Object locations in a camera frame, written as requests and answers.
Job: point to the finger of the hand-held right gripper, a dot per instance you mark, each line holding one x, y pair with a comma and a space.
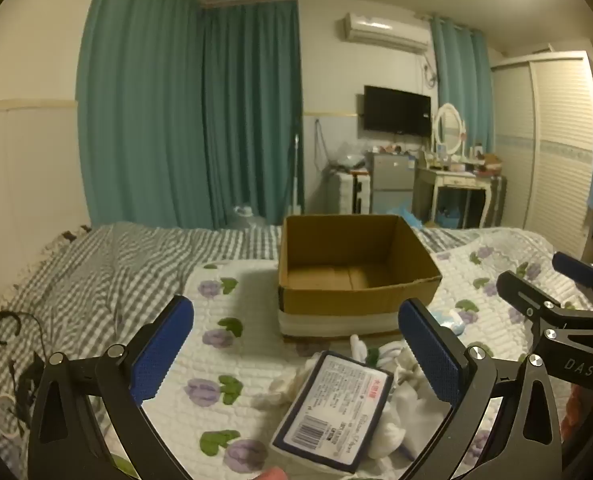
573, 267
526, 300

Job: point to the white dressing table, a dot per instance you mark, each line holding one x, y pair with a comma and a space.
451, 180

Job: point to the white flat mop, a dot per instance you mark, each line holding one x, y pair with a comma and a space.
295, 185

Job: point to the teal corner curtain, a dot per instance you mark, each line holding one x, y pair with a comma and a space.
251, 110

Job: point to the person's right hand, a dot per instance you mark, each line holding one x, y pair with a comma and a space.
578, 415

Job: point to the white tissue packet navy label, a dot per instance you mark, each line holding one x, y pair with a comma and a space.
326, 410

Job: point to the white air conditioner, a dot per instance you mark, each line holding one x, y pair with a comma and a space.
384, 30

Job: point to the white floral quilt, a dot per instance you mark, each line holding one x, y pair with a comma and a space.
236, 360

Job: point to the white louvred wardrobe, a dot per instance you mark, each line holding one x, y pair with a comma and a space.
556, 150

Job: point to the white suitcase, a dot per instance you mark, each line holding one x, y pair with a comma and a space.
344, 192

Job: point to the white oval vanity mirror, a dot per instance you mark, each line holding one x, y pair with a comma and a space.
449, 127

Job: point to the blue basket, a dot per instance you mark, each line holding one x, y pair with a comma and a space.
449, 217

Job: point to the black wall television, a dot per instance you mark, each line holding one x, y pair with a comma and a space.
396, 110

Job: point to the blue plastic bag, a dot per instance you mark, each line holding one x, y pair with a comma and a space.
404, 215

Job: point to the brown cardboard box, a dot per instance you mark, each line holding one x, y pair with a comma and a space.
326, 305

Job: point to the white sock bundle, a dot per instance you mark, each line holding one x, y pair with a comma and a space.
406, 410

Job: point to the wide teal curtain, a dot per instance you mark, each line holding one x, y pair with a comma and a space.
141, 110

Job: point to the narrow teal curtain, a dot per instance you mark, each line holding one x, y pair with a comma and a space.
464, 85

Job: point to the cream white cloth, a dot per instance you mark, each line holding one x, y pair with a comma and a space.
284, 390

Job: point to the small white sock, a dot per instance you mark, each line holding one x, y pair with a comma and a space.
362, 349

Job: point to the light blue tissue pack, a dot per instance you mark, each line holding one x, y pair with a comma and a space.
449, 321

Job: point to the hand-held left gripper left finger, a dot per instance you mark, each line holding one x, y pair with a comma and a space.
161, 350

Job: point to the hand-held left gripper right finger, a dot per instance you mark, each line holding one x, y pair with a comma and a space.
429, 350

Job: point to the dark suitcase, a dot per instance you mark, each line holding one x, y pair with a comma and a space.
497, 200

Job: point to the grey checked blanket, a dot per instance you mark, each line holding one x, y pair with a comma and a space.
101, 270

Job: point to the clear plastic bag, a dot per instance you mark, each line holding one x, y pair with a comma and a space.
349, 157

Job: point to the small grey fridge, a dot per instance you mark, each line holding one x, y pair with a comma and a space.
391, 182

